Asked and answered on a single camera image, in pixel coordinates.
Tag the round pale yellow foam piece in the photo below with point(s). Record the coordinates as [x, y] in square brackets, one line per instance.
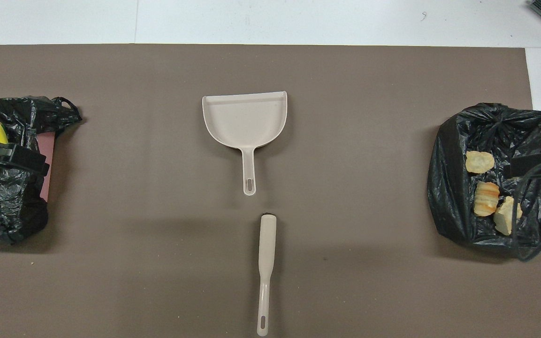
[480, 162]

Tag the ridged orange yellow foam piece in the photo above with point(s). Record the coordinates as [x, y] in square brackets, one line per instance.
[486, 199]

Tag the wedge pale yellow foam piece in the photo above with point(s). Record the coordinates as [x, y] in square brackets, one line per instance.
[505, 218]

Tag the beige plastic dustpan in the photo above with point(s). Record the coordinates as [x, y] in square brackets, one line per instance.
[247, 122]

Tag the beige hand brush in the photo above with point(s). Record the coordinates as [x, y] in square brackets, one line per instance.
[267, 244]

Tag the crumpled black trash bag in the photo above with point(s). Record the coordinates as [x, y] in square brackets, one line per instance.
[12, 206]

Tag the bulky black trash bag bin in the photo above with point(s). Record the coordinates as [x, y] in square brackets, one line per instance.
[448, 197]

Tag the brown table mat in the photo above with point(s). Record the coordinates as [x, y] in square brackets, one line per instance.
[157, 258]

